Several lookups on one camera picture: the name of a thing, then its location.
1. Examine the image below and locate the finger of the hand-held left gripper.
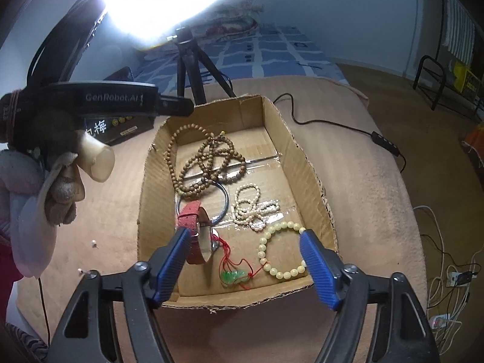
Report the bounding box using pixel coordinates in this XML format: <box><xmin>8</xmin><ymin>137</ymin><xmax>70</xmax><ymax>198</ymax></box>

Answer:
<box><xmin>157</xmin><ymin>96</ymin><xmax>194</xmax><ymax>118</ymax></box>

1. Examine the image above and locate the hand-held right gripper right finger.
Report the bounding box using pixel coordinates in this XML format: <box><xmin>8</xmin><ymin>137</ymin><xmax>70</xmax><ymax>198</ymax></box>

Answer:
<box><xmin>299</xmin><ymin>229</ymin><xmax>441</xmax><ymax>363</ymax></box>

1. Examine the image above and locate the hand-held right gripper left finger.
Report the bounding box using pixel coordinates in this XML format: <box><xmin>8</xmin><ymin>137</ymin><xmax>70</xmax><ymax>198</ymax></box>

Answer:
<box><xmin>47</xmin><ymin>226</ymin><xmax>193</xmax><ymax>363</ymax></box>

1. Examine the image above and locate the rose gold watch red strap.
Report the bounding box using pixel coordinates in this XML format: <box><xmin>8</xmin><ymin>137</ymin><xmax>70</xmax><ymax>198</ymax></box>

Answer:
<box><xmin>175</xmin><ymin>201</ymin><xmax>220</xmax><ymax>265</ymax></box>

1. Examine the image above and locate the brown wooden bead necklace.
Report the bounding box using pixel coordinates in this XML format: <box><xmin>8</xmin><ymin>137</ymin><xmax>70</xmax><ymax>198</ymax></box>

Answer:
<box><xmin>165</xmin><ymin>124</ymin><xmax>247</xmax><ymax>201</ymax></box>

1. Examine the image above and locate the green jade pendant red cord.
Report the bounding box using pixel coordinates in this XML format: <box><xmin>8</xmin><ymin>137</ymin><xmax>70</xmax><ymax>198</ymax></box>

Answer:
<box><xmin>214</xmin><ymin>234</ymin><xmax>265</xmax><ymax>288</ymax></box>

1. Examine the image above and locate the pale yellow bead bracelet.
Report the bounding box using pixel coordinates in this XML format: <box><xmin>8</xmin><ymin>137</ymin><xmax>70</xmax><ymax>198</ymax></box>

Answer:
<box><xmin>257</xmin><ymin>221</ymin><xmax>308</xmax><ymax>280</ymax></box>

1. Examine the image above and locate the thin metal bangle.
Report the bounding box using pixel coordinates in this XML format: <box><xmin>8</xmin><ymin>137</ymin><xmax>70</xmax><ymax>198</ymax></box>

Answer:
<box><xmin>176</xmin><ymin>181</ymin><xmax>229</xmax><ymax>225</ymax></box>

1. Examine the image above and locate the small white bead bracelet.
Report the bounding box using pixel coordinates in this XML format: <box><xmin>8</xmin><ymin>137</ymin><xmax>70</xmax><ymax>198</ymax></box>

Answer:
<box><xmin>233</xmin><ymin>183</ymin><xmax>281</xmax><ymax>232</ymax></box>

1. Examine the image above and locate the cardboard box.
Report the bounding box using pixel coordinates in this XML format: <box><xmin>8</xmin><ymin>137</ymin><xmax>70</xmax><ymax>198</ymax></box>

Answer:
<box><xmin>137</xmin><ymin>94</ymin><xmax>339</xmax><ymax>309</ymax></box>

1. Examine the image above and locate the person's left forearm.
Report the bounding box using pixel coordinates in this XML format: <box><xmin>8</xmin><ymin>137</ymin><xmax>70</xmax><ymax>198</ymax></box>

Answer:
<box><xmin>0</xmin><ymin>185</ymin><xmax>57</xmax><ymax>278</ymax></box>

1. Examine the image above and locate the person's left hand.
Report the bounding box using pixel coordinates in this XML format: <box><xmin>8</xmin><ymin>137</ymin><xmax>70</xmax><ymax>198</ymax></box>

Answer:
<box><xmin>0</xmin><ymin>149</ymin><xmax>84</xmax><ymax>225</ymax></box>

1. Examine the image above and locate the black snack bag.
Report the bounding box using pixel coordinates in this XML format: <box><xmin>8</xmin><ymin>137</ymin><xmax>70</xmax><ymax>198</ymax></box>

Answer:
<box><xmin>81</xmin><ymin>66</ymin><xmax>155</xmax><ymax>146</ymax></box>

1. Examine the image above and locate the black tripod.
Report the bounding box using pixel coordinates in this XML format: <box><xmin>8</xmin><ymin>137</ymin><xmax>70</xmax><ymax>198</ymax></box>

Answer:
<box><xmin>166</xmin><ymin>26</ymin><xmax>237</xmax><ymax>106</ymax></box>

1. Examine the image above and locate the rolled patterned blanket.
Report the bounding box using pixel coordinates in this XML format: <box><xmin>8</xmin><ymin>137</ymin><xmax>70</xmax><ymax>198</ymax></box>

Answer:
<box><xmin>204</xmin><ymin>5</ymin><xmax>261</xmax><ymax>34</ymax></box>

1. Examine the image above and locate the blue patterned bed sheet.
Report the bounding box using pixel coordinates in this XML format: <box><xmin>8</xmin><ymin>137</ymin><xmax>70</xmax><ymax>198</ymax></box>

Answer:
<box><xmin>132</xmin><ymin>25</ymin><xmax>346</xmax><ymax>87</ymax></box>

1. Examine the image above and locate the white power strip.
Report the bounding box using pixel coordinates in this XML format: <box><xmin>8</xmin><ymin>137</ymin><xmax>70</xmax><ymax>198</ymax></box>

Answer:
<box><xmin>445</xmin><ymin>270</ymin><xmax>478</xmax><ymax>288</ymax></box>

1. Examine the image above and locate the dark striped cloth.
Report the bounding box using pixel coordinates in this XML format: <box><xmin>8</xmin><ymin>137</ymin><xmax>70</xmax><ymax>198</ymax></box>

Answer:
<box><xmin>4</xmin><ymin>321</ymin><xmax>51</xmax><ymax>363</ymax></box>

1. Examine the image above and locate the orange cloth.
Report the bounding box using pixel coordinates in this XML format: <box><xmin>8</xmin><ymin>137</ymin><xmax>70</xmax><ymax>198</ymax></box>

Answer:
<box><xmin>459</xmin><ymin>121</ymin><xmax>484</xmax><ymax>186</ymax></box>

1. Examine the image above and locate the black metal floor rack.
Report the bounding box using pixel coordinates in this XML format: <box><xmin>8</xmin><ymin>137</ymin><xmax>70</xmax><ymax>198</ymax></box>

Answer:
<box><xmin>413</xmin><ymin>56</ymin><xmax>484</xmax><ymax>122</ymax></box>

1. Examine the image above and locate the yellow box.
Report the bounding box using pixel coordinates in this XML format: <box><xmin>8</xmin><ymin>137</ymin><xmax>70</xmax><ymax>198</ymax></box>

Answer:
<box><xmin>452</xmin><ymin>62</ymin><xmax>484</xmax><ymax>93</ymax></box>

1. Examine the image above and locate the striped towel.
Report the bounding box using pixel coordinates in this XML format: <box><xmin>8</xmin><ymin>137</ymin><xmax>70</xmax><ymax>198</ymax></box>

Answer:
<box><xmin>442</xmin><ymin>0</ymin><xmax>477</xmax><ymax>61</ymax></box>

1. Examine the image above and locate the white ring light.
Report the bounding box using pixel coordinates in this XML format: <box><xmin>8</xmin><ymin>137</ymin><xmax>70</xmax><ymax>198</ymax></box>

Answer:
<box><xmin>94</xmin><ymin>0</ymin><xmax>246</xmax><ymax>51</ymax></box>

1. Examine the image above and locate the power strip with cables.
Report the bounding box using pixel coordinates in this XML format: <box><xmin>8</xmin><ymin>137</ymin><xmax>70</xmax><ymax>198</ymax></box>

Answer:
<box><xmin>412</xmin><ymin>204</ymin><xmax>484</xmax><ymax>345</ymax></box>

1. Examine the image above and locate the thin black cable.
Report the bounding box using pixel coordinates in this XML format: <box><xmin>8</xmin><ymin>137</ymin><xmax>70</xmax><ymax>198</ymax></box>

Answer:
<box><xmin>37</xmin><ymin>276</ymin><xmax>51</xmax><ymax>348</ymax></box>

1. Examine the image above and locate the black power cable with switch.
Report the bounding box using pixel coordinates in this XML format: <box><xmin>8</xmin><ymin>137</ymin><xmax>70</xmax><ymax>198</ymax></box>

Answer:
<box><xmin>272</xmin><ymin>94</ymin><xmax>407</xmax><ymax>172</ymax></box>

